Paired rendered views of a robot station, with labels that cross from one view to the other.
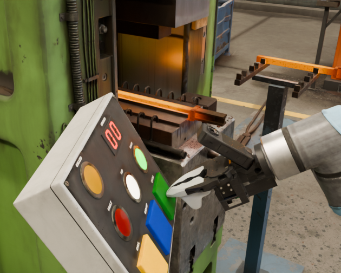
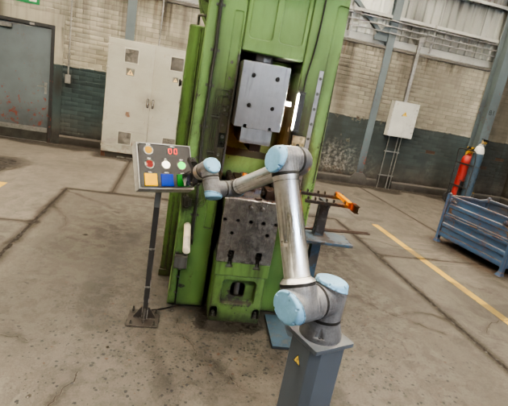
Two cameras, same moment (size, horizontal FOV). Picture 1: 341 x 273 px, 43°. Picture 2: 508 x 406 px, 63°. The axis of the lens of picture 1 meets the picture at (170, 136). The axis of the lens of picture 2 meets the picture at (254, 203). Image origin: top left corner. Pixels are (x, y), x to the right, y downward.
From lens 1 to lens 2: 218 cm
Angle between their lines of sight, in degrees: 49
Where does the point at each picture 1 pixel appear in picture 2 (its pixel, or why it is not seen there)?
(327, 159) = (201, 171)
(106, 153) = (163, 151)
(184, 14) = (246, 138)
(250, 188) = (193, 181)
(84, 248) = (135, 160)
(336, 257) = (361, 367)
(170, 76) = not seen: hidden behind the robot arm
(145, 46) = not seen: hidden behind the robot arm
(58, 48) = (196, 134)
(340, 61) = not seen: outside the picture
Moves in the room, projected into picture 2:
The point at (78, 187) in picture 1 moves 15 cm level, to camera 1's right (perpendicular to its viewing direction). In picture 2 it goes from (141, 147) to (151, 152)
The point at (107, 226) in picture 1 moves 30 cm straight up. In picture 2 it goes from (142, 159) to (147, 105)
